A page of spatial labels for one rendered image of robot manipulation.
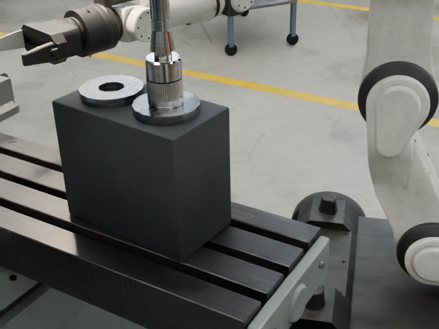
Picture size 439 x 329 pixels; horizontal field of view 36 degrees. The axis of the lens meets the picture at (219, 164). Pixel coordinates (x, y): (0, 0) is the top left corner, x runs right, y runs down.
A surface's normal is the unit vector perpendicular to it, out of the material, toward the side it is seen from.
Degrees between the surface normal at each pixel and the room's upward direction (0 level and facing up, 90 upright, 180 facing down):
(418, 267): 90
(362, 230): 0
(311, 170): 0
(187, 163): 90
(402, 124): 90
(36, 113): 0
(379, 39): 90
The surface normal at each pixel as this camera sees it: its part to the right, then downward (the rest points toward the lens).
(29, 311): 0.86, 0.23
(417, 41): -0.22, 0.47
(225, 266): -0.02, -0.88
